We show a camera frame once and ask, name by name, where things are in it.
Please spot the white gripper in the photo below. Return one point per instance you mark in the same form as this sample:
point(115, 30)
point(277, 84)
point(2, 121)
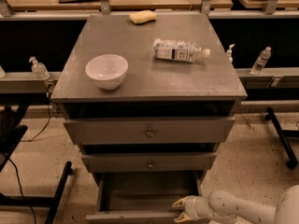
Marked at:
point(193, 206)

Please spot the grey bottom drawer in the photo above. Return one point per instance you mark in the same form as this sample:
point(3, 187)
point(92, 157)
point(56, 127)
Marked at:
point(143, 198)

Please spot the grey drawer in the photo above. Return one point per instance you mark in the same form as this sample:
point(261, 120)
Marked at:
point(149, 131)
point(143, 198)
point(148, 162)

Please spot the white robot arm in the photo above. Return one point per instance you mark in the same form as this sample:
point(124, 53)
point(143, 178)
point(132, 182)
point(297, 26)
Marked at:
point(225, 208)

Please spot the grey middle drawer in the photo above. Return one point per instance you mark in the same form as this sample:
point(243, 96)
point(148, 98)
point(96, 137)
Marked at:
point(148, 162)

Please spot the grey top drawer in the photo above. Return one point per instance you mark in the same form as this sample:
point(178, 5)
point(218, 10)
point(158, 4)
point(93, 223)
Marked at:
point(149, 131)

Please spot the grey wooden drawer cabinet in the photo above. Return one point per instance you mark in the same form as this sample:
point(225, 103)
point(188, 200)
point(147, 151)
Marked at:
point(152, 89)

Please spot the black table leg right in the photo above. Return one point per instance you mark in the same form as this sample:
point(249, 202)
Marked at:
point(284, 135)

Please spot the black table leg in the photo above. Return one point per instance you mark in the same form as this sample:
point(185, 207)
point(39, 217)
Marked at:
point(284, 135)
point(51, 203)

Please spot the white bowl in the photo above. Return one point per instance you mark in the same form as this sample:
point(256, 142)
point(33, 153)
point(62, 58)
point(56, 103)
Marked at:
point(107, 71)

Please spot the lying plastic bottle with label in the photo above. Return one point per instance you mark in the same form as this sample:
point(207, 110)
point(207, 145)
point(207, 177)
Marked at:
point(179, 51)

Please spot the black table leg left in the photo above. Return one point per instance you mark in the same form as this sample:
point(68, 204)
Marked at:
point(51, 203)

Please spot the small white pump bottle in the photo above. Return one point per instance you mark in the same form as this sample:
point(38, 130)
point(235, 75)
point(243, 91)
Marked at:
point(229, 52)

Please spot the standing clear water bottle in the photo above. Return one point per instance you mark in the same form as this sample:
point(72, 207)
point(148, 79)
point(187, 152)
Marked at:
point(261, 61)

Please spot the yellow sponge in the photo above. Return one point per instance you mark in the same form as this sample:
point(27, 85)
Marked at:
point(143, 16)

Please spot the clear pump dispenser bottle left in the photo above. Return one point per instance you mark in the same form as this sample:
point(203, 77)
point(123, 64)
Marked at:
point(39, 69)

